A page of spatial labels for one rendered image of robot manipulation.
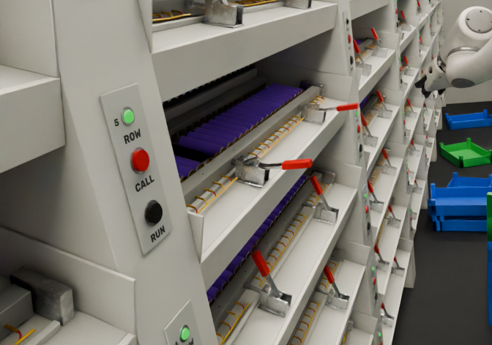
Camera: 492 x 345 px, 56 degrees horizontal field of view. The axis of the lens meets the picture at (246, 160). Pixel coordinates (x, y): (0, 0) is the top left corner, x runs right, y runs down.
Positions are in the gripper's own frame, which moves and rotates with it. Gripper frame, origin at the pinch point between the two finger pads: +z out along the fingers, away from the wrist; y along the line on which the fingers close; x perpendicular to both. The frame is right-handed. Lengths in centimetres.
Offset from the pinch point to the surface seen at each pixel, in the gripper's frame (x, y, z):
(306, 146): -26, -45, -53
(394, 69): 18.5, -0.3, 21.6
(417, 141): 15, 29, 101
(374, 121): -1.1, -14.6, 12.9
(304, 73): -4, -39, -34
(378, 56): 16.4, -9.5, 5.4
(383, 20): 32.5, -1.6, 12.7
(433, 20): 122, 98, 176
